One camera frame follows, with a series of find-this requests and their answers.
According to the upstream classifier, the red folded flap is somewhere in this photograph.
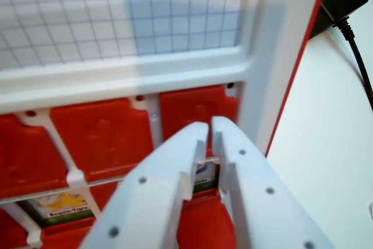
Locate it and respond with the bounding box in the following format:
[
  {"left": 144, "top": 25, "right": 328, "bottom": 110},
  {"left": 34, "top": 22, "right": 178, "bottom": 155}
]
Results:
[
  {"left": 175, "top": 189, "right": 237, "bottom": 249},
  {"left": 40, "top": 222, "right": 97, "bottom": 249}
]

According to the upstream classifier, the black power cable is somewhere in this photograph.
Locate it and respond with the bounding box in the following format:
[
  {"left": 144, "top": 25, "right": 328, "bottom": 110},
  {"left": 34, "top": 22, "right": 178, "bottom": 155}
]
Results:
[{"left": 334, "top": 16, "right": 373, "bottom": 103}]

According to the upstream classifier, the red and white game board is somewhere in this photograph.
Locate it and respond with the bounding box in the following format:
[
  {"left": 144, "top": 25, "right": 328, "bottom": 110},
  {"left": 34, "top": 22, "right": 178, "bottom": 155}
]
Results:
[{"left": 0, "top": 0, "right": 333, "bottom": 249}]

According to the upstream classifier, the red flap with question mark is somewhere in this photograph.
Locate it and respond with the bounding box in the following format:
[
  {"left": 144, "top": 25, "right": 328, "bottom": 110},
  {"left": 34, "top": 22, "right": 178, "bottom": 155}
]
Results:
[
  {"left": 0, "top": 114, "right": 70, "bottom": 201},
  {"left": 159, "top": 85, "right": 240, "bottom": 156},
  {"left": 48, "top": 98, "right": 154, "bottom": 183}
]

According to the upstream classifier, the shark picture card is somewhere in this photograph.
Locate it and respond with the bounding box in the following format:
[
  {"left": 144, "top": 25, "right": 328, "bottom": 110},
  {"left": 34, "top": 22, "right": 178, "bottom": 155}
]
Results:
[{"left": 16, "top": 190, "right": 96, "bottom": 229}]

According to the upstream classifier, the polar bear picture card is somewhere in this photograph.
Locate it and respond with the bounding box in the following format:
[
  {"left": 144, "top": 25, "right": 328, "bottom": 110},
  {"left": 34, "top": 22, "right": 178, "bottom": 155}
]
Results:
[{"left": 191, "top": 157, "right": 221, "bottom": 195}]

